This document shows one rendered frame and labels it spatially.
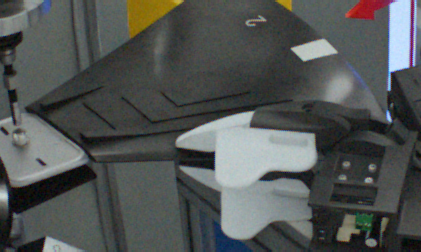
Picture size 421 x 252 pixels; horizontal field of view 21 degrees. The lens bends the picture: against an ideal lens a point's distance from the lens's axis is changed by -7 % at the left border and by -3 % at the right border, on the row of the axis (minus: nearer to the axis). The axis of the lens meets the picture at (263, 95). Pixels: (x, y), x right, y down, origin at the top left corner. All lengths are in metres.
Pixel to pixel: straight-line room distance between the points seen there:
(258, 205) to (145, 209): 1.15
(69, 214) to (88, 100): 1.01
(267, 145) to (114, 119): 0.11
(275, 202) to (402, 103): 0.11
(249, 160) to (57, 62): 0.97
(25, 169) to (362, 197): 0.21
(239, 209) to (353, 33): 1.30
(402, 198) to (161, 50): 0.25
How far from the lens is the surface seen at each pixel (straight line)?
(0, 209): 0.69
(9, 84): 0.73
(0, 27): 0.68
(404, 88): 0.77
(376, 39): 2.07
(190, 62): 0.84
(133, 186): 1.85
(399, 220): 0.68
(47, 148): 0.76
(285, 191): 0.75
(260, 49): 0.86
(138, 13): 1.23
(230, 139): 0.73
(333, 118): 0.70
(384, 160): 0.69
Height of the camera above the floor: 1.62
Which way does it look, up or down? 33 degrees down
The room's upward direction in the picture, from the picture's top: 2 degrees counter-clockwise
